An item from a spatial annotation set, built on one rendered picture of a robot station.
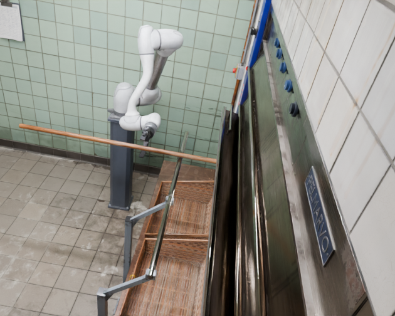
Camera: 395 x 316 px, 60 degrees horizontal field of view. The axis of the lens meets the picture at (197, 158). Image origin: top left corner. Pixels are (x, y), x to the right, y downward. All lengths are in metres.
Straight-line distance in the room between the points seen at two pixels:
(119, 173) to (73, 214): 0.60
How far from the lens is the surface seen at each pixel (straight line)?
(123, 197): 3.38
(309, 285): 0.77
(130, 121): 2.48
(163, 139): 3.62
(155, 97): 2.87
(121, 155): 3.07
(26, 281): 3.08
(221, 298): 1.29
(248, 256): 1.30
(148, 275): 1.59
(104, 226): 3.35
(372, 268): 0.53
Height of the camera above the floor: 2.48
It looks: 36 degrees down
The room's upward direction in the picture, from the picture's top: 11 degrees clockwise
